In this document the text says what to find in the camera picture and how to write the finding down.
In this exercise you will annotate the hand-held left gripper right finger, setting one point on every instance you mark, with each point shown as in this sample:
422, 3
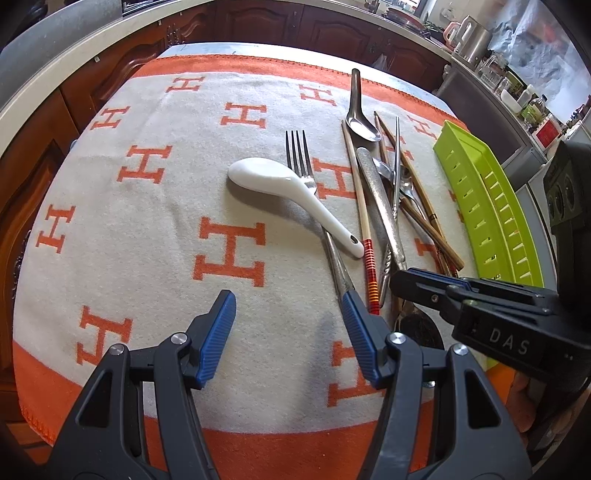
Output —
364, 341

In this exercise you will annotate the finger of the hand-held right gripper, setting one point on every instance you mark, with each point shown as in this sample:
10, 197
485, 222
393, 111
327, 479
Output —
420, 290
508, 295

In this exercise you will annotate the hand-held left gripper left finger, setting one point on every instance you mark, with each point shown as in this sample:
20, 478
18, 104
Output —
214, 341

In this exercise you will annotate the embossed steel spoon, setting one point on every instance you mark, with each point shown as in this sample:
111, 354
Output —
386, 277

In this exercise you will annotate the gold-banded wooden chopstick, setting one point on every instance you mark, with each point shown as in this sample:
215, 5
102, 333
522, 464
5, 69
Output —
431, 214

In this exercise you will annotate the steel fork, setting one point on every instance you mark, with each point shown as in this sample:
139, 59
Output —
336, 270

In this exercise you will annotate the red-striped wooden chopstick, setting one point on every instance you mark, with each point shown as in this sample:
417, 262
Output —
364, 230

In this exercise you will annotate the green plastic utensil tray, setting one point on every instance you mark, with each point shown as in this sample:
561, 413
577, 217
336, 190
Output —
489, 207

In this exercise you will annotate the steel table knife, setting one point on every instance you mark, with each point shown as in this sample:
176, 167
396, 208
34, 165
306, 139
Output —
381, 207

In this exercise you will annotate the small steel spoon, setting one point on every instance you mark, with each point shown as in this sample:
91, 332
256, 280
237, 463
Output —
408, 184

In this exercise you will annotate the steel chopstick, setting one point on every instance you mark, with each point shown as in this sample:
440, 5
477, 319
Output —
395, 152
398, 152

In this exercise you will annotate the white ceramic spoon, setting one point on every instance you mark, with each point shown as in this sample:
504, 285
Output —
263, 177

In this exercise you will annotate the person's right hand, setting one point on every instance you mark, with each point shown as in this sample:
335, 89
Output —
521, 401

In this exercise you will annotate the orange grey printed blanket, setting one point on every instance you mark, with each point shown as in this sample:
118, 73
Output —
138, 240

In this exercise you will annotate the red labelled box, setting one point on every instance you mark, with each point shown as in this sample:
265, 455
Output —
547, 131

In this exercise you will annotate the clear plastic bottle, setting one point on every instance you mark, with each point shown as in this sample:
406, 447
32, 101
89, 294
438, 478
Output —
534, 108

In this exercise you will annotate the white bowl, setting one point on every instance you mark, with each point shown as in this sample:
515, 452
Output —
509, 98

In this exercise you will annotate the grey side cabinet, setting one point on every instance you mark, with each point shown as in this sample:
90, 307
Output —
480, 97

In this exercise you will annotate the glass jar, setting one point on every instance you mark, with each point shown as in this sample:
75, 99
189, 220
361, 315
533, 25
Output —
494, 69

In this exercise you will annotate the white plastic bag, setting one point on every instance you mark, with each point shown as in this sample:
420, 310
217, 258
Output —
381, 61

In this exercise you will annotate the red frying pan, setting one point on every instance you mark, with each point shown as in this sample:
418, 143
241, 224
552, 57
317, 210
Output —
406, 16

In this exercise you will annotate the brown wooden kitchen cabinets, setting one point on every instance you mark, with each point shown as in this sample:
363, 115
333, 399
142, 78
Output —
277, 23

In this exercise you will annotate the white kitchen countertop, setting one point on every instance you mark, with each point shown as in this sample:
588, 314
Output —
92, 53

